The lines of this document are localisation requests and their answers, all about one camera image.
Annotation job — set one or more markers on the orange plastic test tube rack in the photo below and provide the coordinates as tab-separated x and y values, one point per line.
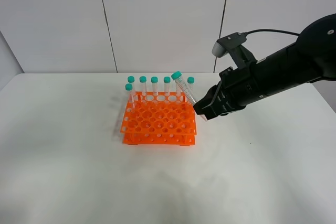
159	120

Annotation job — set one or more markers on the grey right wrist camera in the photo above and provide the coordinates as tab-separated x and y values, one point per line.
226	44

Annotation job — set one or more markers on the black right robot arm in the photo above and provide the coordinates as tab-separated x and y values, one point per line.
309	59

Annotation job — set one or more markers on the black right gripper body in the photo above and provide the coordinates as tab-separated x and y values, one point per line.
237	89

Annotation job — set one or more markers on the rightmost back row test tube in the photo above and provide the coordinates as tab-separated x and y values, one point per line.
190	82

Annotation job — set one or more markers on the from test tube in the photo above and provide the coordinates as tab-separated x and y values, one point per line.
167	82
143	80
154	81
131	81

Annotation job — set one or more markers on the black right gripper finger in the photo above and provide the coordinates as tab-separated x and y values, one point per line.
208	107

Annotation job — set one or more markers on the clear test tube green cap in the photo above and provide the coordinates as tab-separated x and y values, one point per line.
183	85

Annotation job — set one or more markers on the second row left test tube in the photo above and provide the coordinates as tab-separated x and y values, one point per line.
129	89

